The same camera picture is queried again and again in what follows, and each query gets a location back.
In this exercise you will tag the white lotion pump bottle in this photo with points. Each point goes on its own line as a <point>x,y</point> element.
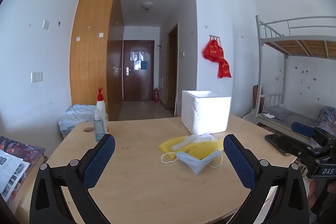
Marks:
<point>101,106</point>

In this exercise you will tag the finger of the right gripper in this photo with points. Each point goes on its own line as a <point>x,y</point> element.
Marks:
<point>302,129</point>

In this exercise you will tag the ceiling lamp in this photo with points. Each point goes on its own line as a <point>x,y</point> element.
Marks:
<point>147,5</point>

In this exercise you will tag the black smartphone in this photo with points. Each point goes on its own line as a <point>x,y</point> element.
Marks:
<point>273,140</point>

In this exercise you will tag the white styrofoam box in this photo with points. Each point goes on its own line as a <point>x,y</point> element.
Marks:
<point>205,112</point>

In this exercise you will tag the wooden wardrobe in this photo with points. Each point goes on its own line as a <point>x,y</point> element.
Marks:
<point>96,54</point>

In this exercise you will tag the blue spray bottle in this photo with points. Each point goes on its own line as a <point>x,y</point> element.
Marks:
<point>98,124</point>

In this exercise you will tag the wall light switch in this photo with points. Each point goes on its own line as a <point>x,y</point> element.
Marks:
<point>36,77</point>

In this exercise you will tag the metal bunk bed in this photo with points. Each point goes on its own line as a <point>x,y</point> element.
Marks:
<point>296,73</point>

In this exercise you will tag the dark brown entrance door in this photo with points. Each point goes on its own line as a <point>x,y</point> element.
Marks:
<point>138,70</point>

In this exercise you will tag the patterned fabric magazine pile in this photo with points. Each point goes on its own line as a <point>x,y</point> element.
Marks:
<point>17,160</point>

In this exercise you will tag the blue surgical face mask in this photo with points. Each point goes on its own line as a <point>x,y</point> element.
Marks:
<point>214,160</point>

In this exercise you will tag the red hanging bags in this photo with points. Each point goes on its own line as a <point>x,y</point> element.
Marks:
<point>214,53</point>

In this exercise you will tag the red fire extinguisher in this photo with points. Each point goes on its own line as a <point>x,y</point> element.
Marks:
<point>156,95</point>

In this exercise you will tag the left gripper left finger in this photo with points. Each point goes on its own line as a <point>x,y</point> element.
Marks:
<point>48,203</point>

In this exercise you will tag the yellow foam fruit net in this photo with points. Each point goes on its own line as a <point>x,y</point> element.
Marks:
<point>199,150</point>

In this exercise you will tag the side room door frame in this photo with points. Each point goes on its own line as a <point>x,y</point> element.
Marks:
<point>172,70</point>

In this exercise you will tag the white foam strip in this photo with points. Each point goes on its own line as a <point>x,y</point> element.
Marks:
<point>183,143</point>

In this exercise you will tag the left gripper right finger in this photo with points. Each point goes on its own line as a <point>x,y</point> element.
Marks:
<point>289,204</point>

